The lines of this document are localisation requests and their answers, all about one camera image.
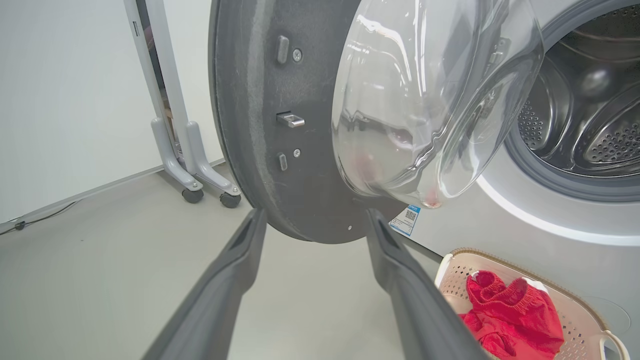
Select white front-loading washing machine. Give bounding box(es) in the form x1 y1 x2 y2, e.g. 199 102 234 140
390 0 640 360

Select round black glass washer door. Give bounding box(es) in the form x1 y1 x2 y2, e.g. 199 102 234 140
208 0 545 245

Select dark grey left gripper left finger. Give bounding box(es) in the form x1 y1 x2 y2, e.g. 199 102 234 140
142 207 268 360

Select dark floor cable with plug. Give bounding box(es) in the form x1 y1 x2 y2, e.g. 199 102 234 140
0 200 81 235

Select cream perforated laundry basket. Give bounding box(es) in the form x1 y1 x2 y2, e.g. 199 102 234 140
434 247 630 360

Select grey partition stand leg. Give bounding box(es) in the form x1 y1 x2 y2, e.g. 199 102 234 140
124 0 205 192
145 0 242 197

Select red clothes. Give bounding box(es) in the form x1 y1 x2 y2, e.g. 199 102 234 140
457 270 565 360

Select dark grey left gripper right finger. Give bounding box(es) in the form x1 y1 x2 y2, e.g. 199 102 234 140
366 207 488 360

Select blue energy label sticker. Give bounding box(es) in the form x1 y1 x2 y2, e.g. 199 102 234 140
389 204 421 237

